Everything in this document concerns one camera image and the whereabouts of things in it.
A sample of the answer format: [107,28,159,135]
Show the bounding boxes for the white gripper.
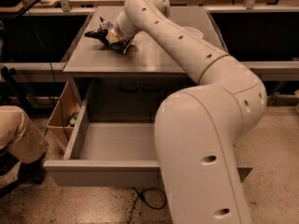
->
[106,16,137,44]

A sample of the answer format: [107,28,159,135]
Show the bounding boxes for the blue chip bag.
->
[84,17,133,55]

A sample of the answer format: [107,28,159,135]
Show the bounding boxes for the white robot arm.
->
[107,0,267,224]

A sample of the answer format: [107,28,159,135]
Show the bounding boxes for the grey open top drawer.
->
[43,78,254,189]

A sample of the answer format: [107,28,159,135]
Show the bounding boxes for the grey cabinet table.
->
[64,7,228,105]

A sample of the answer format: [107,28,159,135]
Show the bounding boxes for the white ceramic bowl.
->
[184,27,204,39]

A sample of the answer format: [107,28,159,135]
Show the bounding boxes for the green object in box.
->
[69,113,78,127]

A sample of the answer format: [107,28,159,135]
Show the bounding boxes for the open cardboard box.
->
[47,81,80,151]

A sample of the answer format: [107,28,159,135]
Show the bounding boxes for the person leg beige trousers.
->
[0,105,49,163]

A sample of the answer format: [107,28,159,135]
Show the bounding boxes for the black shoe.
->
[17,153,46,185]

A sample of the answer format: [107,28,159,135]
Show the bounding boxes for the black hanging cable left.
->
[12,0,70,142]

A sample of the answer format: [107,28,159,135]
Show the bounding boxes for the black floor cable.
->
[126,187,168,224]

